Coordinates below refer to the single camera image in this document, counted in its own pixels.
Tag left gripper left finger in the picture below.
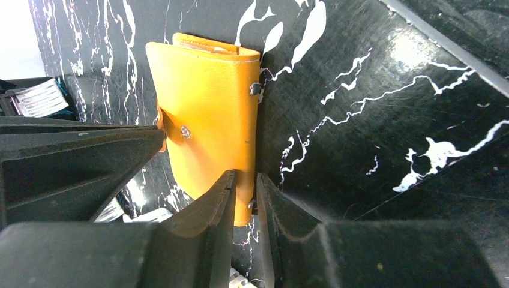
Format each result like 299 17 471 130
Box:
1 170 236 287

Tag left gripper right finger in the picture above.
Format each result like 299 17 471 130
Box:
256 173 499 287

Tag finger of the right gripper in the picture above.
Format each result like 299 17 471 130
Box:
1 116 164 228

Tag orange leather card holder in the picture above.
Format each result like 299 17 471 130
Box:
145 32 261 227

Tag black red toolbox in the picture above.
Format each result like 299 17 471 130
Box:
1 77 78 121

